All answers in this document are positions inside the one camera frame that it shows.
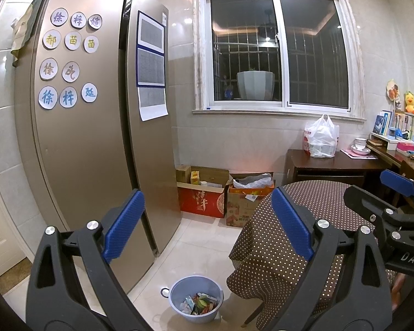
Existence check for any pink paper mat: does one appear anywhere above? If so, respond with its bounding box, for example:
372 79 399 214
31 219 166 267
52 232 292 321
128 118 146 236
341 148 378 159

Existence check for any white-framed sliding window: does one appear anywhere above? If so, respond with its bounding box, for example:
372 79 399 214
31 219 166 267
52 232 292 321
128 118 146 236
192 0 366 116

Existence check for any red cardboard box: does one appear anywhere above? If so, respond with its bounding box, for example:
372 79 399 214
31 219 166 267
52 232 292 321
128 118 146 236
177 165 230 218

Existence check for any row of upright books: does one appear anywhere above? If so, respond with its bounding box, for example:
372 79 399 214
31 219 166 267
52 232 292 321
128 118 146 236
373 110 414 136

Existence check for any white plant pot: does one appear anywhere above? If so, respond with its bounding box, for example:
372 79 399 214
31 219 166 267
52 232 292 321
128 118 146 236
237 71 275 100

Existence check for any person's right hand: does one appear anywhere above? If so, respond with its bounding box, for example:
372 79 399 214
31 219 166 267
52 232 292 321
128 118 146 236
391 272 409 313

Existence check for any dark wooden desk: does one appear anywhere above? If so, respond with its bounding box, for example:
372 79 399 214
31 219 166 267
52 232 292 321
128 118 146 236
366 138 414 183

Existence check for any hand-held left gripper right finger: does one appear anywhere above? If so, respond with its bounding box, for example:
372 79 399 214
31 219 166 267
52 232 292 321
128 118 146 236
259 186 394 331

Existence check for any metal window grille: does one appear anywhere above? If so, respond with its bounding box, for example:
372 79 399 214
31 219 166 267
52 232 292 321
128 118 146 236
214 29 335 100

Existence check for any blue-bordered printed sheet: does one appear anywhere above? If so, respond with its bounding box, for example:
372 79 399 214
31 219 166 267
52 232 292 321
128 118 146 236
137 10 165 55
137 46 167 87

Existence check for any dark wooden cabinet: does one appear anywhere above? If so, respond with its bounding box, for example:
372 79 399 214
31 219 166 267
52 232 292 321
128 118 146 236
285 149 394 197

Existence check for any light blue plastic bin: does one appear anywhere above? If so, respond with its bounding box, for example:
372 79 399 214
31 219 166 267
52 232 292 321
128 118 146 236
160 276 225 324

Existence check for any brown printed cardboard box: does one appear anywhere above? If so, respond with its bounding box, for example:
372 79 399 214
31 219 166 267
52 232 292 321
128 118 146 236
227 173 275 229

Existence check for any white desk shelf riser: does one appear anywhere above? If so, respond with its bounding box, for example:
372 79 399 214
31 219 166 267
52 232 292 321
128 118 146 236
370 114 414 150

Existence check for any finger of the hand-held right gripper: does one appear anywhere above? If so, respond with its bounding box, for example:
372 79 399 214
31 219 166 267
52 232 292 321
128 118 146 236
379 170 414 214
343 185 414 235

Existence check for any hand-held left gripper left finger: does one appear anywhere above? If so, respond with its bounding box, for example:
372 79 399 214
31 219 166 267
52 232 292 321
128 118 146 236
26 189 152 331

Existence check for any small plain cardboard box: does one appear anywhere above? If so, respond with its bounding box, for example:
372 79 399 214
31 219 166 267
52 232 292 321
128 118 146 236
176 164 192 183

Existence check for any white plastic shopping bag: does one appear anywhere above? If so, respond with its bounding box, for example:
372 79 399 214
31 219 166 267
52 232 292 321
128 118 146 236
304 114 340 158

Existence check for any beige hanging cloth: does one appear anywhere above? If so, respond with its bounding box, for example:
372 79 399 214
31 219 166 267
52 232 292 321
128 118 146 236
10 0 38 68

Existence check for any newspaper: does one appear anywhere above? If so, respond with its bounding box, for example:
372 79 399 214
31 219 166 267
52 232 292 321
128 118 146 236
180 296 195 315

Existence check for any orange cardboard box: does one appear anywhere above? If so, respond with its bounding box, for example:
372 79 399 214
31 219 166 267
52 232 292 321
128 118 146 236
229 184 275 197

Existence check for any group of round character magnets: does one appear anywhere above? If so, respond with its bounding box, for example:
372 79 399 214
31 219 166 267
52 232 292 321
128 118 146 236
38 8 103 110

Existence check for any white printed sheet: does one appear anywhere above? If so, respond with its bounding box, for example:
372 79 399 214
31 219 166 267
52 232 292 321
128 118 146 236
138 86 169 122

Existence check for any champagne double-door refrigerator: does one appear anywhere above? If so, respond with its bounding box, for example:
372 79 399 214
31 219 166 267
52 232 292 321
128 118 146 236
12 0 183 293

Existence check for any round wall decoration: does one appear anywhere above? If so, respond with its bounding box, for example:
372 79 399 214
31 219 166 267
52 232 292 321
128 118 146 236
386 79 401 103

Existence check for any crumpled white plastic bag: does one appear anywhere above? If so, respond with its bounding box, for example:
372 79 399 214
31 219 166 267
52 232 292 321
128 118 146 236
233 174 273 189

